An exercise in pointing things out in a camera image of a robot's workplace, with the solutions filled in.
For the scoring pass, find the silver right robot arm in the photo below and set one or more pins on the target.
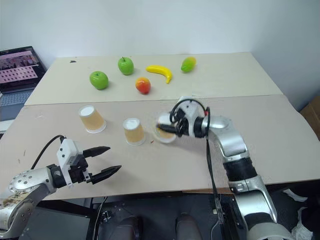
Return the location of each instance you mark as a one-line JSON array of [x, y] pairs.
[[235, 145]]

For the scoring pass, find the brown cardboard box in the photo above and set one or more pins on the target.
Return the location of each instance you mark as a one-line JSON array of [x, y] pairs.
[[312, 117]]

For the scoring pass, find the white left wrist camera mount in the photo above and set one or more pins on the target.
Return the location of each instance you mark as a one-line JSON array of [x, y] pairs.
[[67, 150]]

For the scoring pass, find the open laptop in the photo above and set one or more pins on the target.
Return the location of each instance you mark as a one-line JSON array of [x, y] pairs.
[[20, 67]]

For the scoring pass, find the yellow toy banana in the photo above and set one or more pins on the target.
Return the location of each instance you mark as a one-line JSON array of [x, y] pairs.
[[160, 70]]

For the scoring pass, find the white paper scrap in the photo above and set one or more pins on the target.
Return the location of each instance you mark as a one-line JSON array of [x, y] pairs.
[[295, 195]]

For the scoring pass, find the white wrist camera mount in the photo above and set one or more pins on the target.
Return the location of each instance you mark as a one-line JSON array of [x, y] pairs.
[[67, 150], [191, 110]]

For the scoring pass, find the green toy apple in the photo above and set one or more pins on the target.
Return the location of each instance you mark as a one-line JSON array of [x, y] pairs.
[[98, 80], [125, 66]]

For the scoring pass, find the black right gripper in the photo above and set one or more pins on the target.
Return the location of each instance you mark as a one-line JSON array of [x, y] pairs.
[[182, 127]]

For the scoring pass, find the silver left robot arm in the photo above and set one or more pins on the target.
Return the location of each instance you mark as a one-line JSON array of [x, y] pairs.
[[27, 182]]

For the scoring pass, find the crumpled white paper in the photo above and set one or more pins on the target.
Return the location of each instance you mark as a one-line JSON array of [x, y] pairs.
[[303, 225]]

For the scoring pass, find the red orange toy peach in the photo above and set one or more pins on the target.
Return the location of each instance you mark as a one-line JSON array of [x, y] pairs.
[[143, 85]]

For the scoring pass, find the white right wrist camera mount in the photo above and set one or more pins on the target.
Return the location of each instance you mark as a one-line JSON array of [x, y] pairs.
[[191, 110]]

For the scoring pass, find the dark rounded shape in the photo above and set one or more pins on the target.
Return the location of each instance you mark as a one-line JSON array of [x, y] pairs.
[[128, 228], [188, 227]]

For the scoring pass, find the green yellow toy mango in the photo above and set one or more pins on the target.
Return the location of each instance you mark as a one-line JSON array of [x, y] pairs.
[[188, 65]]

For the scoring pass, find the tan paper cup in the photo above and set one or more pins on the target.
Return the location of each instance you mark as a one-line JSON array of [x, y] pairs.
[[135, 132], [92, 121], [163, 137]]

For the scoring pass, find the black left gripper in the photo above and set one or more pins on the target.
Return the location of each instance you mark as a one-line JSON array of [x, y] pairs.
[[78, 173]]

